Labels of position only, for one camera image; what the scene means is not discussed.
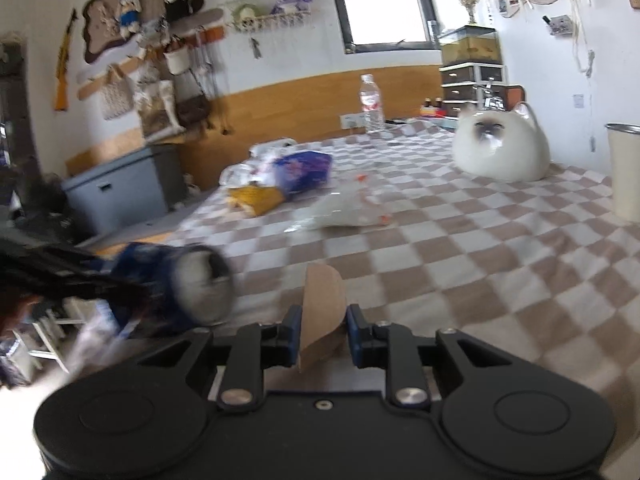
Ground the cream trash bin dark rim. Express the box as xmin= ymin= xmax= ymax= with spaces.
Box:
xmin=606 ymin=122 xmax=640 ymax=223

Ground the yellow snack wrapper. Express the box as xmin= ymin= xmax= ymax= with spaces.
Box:
xmin=227 ymin=185 xmax=285 ymax=217

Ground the white plastic bag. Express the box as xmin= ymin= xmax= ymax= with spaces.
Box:
xmin=218 ymin=138 xmax=298 ymax=188

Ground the dark brown shoulder bag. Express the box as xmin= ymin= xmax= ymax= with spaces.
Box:
xmin=174 ymin=61 xmax=210 ymax=127

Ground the brown cardboard piece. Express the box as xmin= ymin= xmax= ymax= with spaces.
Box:
xmin=297 ymin=263 xmax=347 ymax=372

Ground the blue cup with dark rim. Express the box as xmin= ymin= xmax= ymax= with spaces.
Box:
xmin=107 ymin=242 xmax=235 ymax=334

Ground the white drawer organizer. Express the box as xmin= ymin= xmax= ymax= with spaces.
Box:
xmin=439 ymin=62 xmax=506 ymax=117

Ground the blue floral tissue pack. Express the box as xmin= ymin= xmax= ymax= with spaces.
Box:
xmin=272 ymin=151 xmax=333 ymax=198

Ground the dark framed window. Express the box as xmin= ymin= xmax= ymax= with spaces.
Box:
xmin=334 ymin=0 xmax=439 ymax=54

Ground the glass fish tank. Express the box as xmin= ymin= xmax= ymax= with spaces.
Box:
xmin=438 ymin=25 xmax=502 ymax=66

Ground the orange toy rifle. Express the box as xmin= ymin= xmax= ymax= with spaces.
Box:
xmin=53 ymin=9 xmax=77 ymax=112

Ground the checkered beige white blanket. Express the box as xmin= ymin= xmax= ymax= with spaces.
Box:
xmin=168 ymin=122 xmax=639 ymax=479

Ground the white wall socket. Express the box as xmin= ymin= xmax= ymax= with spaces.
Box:
xmin=340 ymin=113 xmax=364 ymax=130

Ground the knitted beige bag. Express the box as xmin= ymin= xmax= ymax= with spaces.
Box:
xmin=100 ymin=64 xmax=134 ymax=120

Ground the white wall shelf with toys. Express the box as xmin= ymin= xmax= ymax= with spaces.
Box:
xmin=222 ymin=0 xmax=314 ymax=36

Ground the printed canvas tote bag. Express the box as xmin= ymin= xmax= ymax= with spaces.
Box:
xmin=134 ymin=61 xmax=184 ymax=142

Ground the grey storage box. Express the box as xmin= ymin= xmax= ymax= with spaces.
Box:
xmin=62 ymin=144 xmax=188 ymax=235

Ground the clear plastic bag red print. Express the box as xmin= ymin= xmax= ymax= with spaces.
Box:
xmin=285 ymin=174 xmax=392 ymax=233

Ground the clear water bottle red label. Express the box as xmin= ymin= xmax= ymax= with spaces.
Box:
xmin=359 ymin=74 xmax=385 ymax=133

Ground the dried flower vase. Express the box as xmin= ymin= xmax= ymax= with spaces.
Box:
xmin=459 ymin=0 xmax=480 ymax=25

